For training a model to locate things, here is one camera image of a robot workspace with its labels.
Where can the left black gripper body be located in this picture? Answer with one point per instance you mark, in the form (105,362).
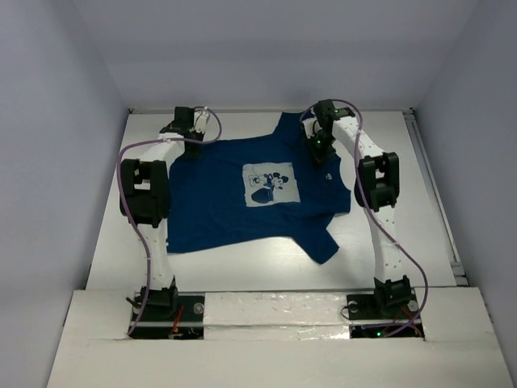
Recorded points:
(191,146)

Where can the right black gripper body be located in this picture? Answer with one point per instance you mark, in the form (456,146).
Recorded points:
(321,144)

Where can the blue printed t-shirt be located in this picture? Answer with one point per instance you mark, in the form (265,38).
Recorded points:
(261,187)

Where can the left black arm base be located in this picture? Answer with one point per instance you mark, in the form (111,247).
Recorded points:
(169,315)

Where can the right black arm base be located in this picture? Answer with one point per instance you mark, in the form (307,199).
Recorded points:
(367,321)

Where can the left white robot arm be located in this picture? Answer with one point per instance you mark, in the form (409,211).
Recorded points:
(142,177)

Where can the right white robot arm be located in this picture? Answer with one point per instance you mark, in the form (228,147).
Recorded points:
(377,184)

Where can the white foam strip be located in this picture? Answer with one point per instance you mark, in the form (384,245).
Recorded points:
(294,316)

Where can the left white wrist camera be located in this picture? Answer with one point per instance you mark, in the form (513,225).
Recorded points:
(201,119)

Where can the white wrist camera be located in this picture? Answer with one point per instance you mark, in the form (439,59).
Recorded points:
(310,127)
(201,119)

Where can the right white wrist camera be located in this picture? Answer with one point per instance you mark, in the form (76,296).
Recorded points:
(310,127)

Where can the aluminium rail at right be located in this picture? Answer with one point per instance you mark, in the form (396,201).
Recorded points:
(457,267)

